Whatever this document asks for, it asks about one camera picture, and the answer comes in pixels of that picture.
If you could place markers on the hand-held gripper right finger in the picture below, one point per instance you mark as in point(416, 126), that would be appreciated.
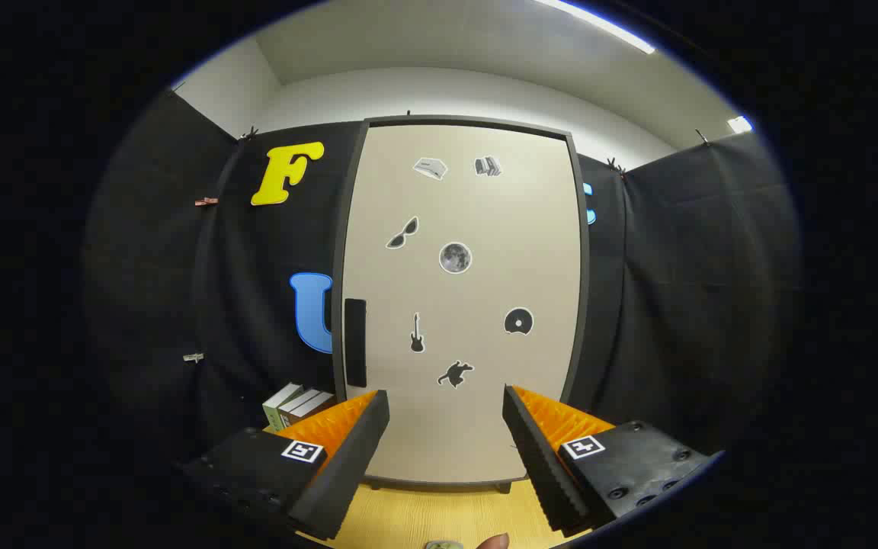
point(538, 457)

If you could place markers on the pale green oval object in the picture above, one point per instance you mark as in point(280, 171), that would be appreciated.
point(443, 544)

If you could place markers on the green and white book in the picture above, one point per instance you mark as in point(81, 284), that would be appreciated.
point(280, 404)

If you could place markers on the black backdrop cloth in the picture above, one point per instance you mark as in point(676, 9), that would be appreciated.
point(698, 267)

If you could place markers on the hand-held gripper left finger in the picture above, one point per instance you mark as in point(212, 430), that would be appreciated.
point(351, 457)

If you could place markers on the small ceiling light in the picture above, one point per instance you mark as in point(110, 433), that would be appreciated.
point(740, 124)

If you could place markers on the grey cabinet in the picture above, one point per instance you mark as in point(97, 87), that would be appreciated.
point(346, 229)

